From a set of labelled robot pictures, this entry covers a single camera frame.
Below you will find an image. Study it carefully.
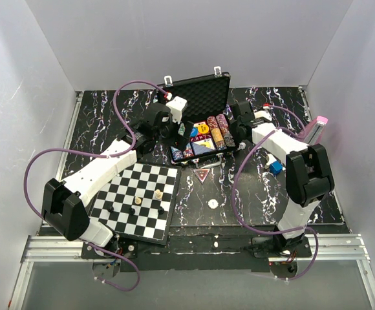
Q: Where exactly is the pink metronome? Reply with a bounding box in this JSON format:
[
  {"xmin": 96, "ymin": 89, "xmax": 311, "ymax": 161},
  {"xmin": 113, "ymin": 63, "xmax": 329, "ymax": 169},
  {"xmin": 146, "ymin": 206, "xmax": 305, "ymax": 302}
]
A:
[{"xmin": 303, "ymin": 116, "xmax": 328, "ymax": 145}]

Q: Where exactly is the red yellow chip column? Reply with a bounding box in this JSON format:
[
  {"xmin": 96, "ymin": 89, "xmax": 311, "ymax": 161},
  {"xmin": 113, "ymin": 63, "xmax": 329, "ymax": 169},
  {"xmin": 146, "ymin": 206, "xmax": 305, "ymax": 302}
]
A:
[{"xmin": 206, "ymin": 116, "xmax": 227, "ymax": 150}]

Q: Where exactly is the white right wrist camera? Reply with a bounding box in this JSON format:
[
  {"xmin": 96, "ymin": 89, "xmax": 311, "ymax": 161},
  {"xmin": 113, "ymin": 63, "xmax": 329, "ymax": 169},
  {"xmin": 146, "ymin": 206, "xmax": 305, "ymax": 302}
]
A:
[{"xmin": 254, "ymin": 110, "xmax": 272, "ymax": 122}]

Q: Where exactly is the white poker chip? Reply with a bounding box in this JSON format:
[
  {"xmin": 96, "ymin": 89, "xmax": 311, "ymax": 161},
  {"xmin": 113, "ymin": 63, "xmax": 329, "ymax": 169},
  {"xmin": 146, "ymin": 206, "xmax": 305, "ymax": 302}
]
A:
[{"xmin": 208, "ymin": 199, "xmax": 219, "ymax": 209}]

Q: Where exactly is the purple red chip column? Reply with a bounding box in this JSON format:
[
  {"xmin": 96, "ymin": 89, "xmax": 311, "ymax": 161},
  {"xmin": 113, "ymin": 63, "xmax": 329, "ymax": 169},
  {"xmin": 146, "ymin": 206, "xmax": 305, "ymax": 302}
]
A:
[{"xmin": 216, "ymin": 114, "xmax": 236, "ymax": 147}]

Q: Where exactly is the aluminium rail frame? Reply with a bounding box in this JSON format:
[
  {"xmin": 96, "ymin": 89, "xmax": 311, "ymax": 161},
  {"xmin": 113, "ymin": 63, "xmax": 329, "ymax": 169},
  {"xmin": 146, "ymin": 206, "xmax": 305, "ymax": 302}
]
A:
[{"xmin": 8, "ymin": 87, "xmax": 375, "ymax": 310}]

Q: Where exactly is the green blue chip column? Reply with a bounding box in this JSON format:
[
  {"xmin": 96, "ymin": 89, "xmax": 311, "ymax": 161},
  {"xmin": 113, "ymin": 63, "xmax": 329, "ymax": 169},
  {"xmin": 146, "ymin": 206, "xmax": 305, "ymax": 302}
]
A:
[{"xmin": 182, "ymin": 124, "xmax": 194, "ymax": 158}]

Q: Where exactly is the blue small blind button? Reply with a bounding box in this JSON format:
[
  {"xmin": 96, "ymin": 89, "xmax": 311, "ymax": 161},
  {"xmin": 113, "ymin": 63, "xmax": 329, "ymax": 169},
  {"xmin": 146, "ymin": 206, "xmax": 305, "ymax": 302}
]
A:
[{"xmin": 190, "ymin": 127, "xmax": 198, "ymax": 138}]

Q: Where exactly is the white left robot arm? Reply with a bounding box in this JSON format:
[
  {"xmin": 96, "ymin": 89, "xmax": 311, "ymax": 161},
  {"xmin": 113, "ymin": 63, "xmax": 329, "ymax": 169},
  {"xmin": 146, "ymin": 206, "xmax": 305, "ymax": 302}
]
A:
[{"xmin": 41, "ymin": 97, "xmax": 188, "ymax": 258}]

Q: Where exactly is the black white chess board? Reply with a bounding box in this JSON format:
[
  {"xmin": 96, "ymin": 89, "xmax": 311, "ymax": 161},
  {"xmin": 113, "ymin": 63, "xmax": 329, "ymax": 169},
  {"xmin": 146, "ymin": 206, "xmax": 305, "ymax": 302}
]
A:
[{"xmin": 89, "ymin": 163, "xmax": 181, "ymax": 245}]

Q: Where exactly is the light blue chip column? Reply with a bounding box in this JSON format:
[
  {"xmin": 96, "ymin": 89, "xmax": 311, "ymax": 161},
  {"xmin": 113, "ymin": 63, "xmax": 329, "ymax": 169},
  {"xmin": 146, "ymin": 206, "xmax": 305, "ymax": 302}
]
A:
[{"xmin": 170, "ymin": 147, "xmax": 184, "ymax": 162}]

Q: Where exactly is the yellow big blind button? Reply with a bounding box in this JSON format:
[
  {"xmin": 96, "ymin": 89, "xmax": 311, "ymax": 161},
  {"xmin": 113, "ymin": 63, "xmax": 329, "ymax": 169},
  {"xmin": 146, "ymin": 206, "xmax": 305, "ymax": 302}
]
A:
[{"xmin": 197, "ymin": 123, "xmax": 209, "ymax": 135}]

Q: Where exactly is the white and blue block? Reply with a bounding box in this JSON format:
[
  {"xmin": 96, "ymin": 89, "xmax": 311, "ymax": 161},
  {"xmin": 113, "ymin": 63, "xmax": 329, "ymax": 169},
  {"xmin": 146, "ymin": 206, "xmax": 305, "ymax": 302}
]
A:
[{"xmin": 264, "ymin": 154, "xmax": 283, "ymax": 176}]

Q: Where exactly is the red playing card deck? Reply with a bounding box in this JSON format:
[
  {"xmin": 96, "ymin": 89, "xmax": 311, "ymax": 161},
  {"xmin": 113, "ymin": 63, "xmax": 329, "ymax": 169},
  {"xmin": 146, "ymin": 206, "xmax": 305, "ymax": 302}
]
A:
[{"xmin": 193, "ymin": 121, "xmax": 210, "ymax": 138}]

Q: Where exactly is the black poker set case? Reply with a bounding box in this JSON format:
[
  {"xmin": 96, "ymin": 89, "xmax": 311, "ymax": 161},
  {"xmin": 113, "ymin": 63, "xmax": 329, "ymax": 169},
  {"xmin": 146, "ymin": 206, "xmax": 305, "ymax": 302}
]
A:
[{"xmin": 155, "ymin": 65, "xmax": 241, "ymax": 166}]

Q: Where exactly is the triangular all-in marker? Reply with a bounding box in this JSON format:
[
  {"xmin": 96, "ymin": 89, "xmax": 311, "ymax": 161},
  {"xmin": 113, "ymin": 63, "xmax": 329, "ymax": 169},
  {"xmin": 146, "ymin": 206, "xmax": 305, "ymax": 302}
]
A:
[{"xmin": 193, "ymin": 169, "xmax": 210, "ymax": 184}]

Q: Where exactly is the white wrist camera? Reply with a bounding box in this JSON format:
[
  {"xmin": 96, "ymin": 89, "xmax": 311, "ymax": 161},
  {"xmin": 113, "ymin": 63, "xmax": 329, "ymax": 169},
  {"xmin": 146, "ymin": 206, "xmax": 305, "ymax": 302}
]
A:
[
  {"xmin": 166, "ymin": 96, "xmax": 188, "ymax": 124},
  {"xmin": 254, "ymin": 110, "xmax": 272, "ymax": 122}
]

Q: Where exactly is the blue playing card deck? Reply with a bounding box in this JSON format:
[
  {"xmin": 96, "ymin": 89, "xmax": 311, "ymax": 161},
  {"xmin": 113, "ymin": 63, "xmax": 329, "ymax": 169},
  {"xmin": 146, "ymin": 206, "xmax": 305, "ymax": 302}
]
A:
[{"xmin": 191, "ymin": 138, "xmax": 216, "ymax": 156}]

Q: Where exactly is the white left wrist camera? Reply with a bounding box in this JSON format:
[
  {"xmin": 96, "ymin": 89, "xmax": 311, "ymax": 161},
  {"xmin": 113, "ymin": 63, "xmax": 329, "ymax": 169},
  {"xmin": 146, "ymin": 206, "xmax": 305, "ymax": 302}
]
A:
[{"xmin": 166, "ymin": 96, "xmax": 188, "ymax": 124}]

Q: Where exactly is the white chess pawn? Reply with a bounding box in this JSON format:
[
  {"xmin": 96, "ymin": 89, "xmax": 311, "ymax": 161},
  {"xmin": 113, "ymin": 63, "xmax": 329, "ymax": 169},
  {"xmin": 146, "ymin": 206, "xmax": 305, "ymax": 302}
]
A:
[{"xmin": 134, "ymin": 197, "xmax": 142, "ymax": 205}]

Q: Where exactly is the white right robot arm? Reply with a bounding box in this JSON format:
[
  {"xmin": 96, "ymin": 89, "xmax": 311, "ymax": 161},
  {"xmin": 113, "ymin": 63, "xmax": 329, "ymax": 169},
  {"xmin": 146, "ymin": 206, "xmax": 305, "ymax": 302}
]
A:
[{"xmin": 230, "ymin": 101, "xmax": 334, "ymax": 258}]

